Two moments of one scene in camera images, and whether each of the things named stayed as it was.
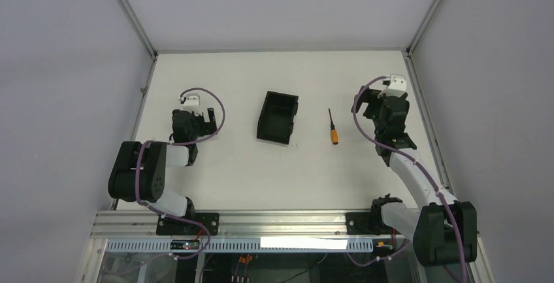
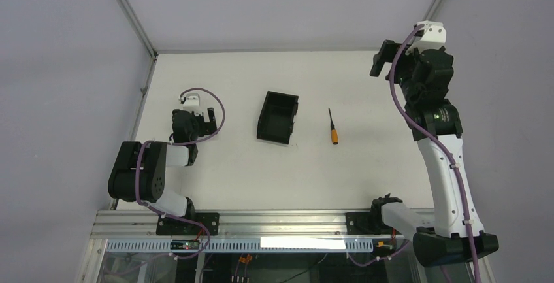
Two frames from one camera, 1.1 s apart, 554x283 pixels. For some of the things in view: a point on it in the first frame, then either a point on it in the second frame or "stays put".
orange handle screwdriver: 334,133 stays put
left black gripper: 204,122 stays put
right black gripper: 377,104 -> 385,57
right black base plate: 368,223 stays put
